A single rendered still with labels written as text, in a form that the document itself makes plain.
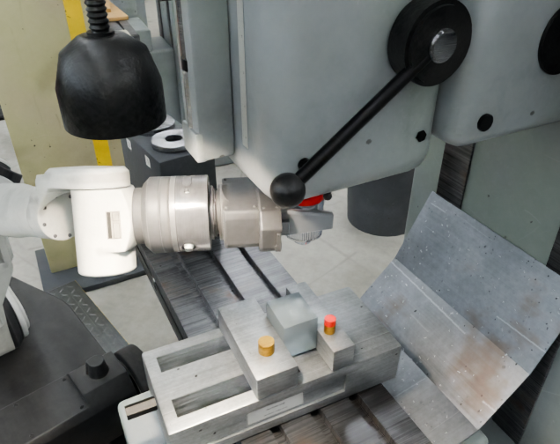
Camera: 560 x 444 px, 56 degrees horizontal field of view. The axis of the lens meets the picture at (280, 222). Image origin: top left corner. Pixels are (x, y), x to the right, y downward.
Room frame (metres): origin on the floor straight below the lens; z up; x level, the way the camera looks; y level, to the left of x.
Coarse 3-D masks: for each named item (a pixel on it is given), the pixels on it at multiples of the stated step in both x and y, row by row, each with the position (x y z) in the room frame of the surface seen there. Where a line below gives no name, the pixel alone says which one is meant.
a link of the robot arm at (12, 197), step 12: (0, 168) 0.64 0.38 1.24; (0, 180) 0.63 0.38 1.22; (12, 180) 0.65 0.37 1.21; (0, 192) 0.58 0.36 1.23; (12, 192) 0.58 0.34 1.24; (24, 192) 0.57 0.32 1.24; (0, 204) 0.57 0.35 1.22; (12, 204) 0.56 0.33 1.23; (24, 204) 0.54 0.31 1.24; (0, 216) 0.56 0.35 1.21; (12, 216) 0.55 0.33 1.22; (24, 216) 0.53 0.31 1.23; (0, 228) 0.56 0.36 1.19; (12, 228) 0.55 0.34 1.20; (24, 228) 0.54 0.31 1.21
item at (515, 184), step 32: (544, 128) 0.68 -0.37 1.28; (448, 160) 0.82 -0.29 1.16; (480, 160) 0.76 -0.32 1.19; (512, 160) 0.71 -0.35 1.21; (544, 160) 0.67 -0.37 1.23; (416, 192) 0.88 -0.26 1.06; (448, 192) 0.80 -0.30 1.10; (480, 192) 0.75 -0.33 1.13; (512, 192) 0.70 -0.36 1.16; (544, 192) 0.65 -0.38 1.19; (512, 224) 0.69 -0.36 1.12; (544, 224) 0.64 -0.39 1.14; (544, 256) 0.63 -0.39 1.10; (544, 384) 0.56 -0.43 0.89; (512, 416) 0.59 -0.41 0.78; (544, 416) 0.55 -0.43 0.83
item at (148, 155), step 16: (160, 128) 1.03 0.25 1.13; (176, 128) 1.06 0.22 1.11; (128, 144) 1.04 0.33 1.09; (144, 144) 0.98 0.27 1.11; (160, 144) 0.95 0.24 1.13; (176, 144) 0.95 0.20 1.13; (128, 160) 1.05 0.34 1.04; (144, 160) 0.96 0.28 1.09; (160, 160) 0.91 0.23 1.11; (176, 160) 0.92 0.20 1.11; (192, 160) 0.94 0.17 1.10; (208, 160) 0.96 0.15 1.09; (144, 176) 0.98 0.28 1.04
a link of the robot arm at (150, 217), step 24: (72, 192) 0.50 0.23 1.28; (96, 192) 0.49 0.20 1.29; (120, 192) 0.49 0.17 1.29; (144, 192) 0.50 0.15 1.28; (168, 192) 0.50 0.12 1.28; (96, 216) 0.48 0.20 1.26; (120, 216) 0.48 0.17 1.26; (144, 216) 0.48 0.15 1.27; (168, 216) 0.48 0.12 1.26; (96, 240) 0.47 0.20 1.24; (120, 240) 0.47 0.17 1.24; (144, 240) 0.47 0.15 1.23; (168, 240) 0.47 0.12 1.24; (96, 264) 0.46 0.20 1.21; (120, 264) 0.46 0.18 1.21
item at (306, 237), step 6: (318, 204) 0.51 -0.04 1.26; (294, 234) 0.51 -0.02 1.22; (300, 234) 0.51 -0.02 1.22; (306, 234) 0.51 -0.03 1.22; (312, 234) 0.51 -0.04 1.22; (318, 234) 0.51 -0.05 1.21; (294, 240) 0.51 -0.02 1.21; (300, 240) 0.51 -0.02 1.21; (306, 240) 0.51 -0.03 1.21; (312, 240) 0.51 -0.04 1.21
